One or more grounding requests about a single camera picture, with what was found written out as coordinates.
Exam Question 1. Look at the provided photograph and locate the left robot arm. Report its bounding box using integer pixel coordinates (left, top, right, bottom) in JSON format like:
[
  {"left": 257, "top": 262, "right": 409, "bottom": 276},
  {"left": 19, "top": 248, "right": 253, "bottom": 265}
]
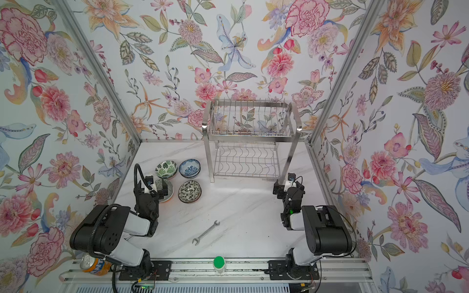
[{"left": 69, "top": 164, "right": 160, "bottom": 279}]

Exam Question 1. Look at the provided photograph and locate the black floral pattern bowl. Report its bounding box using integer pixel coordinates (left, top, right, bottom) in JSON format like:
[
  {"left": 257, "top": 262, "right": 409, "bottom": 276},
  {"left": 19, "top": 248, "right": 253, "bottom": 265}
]
[{"left": 178, "top": 180, "right": 202, "bottom": 204}]

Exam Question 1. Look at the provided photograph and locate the orange drink can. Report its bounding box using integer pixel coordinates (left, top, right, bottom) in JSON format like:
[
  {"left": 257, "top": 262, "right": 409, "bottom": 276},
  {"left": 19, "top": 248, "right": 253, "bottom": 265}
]
[{"left": 80, "top": 253, "right": 112, "bottom": 276}]

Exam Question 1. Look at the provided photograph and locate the orange white bowl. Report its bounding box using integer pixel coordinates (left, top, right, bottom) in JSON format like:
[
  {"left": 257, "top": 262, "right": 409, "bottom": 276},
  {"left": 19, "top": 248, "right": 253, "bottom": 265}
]
[{"left": 155, "top": 178, "right": 174, "bottom": 203}]

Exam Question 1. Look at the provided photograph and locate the blue floral bowl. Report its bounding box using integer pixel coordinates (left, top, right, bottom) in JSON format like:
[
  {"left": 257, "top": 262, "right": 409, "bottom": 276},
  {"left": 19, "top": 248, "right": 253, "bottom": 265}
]
[{"left": 178, "top": 159, "right": 201, "bottom": 178}]

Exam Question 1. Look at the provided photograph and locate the green leaf pattern bowl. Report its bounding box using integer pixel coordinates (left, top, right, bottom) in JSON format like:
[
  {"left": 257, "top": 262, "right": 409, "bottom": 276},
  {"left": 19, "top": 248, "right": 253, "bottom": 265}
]
[{"left": 155, "top": 160, "right": 178, "bottom": 179}]

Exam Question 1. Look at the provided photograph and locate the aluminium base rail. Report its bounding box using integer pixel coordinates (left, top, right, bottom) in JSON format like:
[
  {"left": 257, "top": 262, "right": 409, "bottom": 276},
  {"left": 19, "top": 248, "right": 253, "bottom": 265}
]
[{"left": 58, "top": 257, "right": 374, "bottom": 284}]

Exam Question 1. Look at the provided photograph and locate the steel open-end wrench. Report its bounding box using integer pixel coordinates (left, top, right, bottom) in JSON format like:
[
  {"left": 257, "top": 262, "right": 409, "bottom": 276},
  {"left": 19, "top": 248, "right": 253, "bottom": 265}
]
[{"left": 192, "top": 220, "right": 221, "bottom": 245}]

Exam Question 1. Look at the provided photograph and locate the green emergency stop button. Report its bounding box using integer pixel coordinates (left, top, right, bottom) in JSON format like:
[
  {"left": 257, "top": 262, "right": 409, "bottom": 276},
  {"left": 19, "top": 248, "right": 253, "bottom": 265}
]
[{"left": 213, "top": 256, "right": 226, "bottom": 273}]

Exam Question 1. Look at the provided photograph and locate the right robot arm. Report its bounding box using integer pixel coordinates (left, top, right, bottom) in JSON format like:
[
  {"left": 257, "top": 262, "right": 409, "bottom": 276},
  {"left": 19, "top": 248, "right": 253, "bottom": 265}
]
[{"left": 267, "top": 173, "right": 356, "bottom": 282}]

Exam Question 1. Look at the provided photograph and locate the steel two-tier dish rack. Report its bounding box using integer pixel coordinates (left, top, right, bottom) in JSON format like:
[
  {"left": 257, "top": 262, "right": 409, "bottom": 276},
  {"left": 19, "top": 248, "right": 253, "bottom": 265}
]
[{"left": 202, "top": 100, "right": 302, "bottom": 183}]

